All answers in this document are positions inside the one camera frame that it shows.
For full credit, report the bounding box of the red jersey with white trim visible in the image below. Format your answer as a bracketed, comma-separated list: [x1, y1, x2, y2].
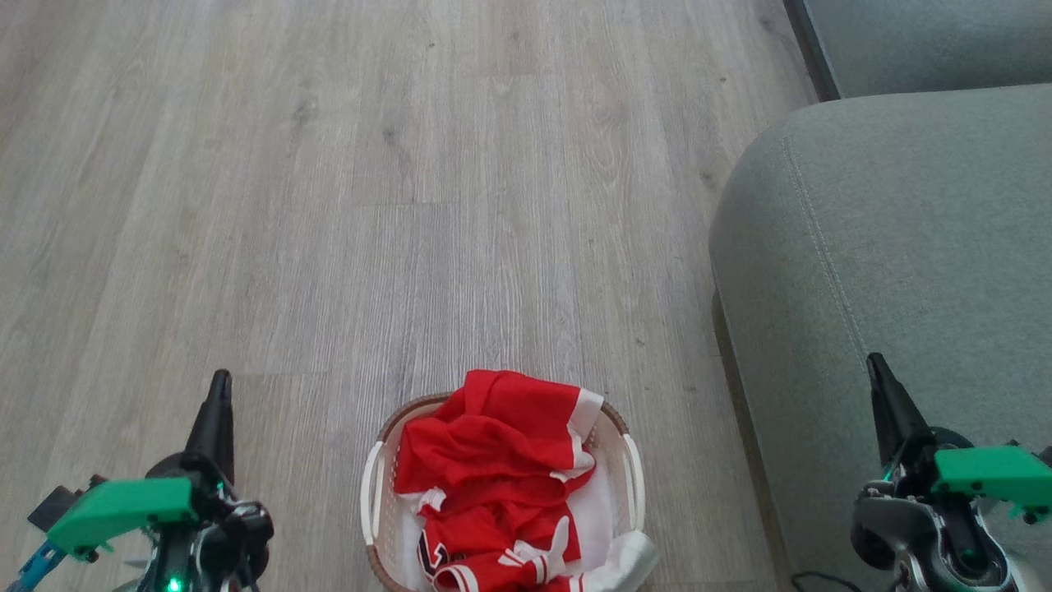
[394, 369, 605, 592]

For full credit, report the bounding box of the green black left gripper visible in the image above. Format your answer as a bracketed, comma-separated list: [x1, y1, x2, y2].
[47, 369, 239, 576]

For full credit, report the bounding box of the white garment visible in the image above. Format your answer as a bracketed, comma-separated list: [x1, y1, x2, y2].
[567, 469, 660, 592]

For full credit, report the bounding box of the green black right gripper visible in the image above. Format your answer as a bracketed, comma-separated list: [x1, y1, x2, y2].
[866, 353, 1052, 527]

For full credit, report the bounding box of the thin black cable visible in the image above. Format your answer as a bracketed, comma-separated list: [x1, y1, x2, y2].
[789, 571, 864, 592]

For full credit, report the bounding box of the white laundry basket brown rim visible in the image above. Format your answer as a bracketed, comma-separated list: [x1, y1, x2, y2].
[359, 393, 648, 592]

